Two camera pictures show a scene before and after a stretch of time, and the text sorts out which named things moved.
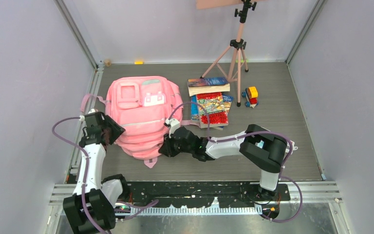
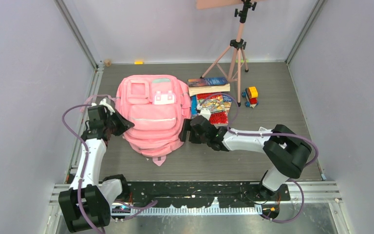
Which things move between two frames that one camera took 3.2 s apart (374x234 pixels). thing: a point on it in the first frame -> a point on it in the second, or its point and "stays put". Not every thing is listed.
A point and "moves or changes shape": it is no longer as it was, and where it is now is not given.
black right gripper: (167, 147) -> (183, 135)
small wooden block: (107, 62) stays put
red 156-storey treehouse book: (213, 102) stays put
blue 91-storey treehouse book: (195, 111) stays put
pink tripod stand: (230, 62) stays put
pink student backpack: (143, 106) moves or changes shape
